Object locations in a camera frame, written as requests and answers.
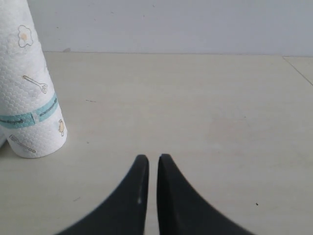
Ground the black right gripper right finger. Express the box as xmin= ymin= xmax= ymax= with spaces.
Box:
xmin=156 ymin=154 xmax=249 ymax=235

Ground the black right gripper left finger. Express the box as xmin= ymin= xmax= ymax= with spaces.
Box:
xmin=59 ymin=155 xmax=149 ymax=235

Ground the white printed paper towel roll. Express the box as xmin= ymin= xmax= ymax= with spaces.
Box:
xmin=0 ymin=0 xmax=67 ymax=158

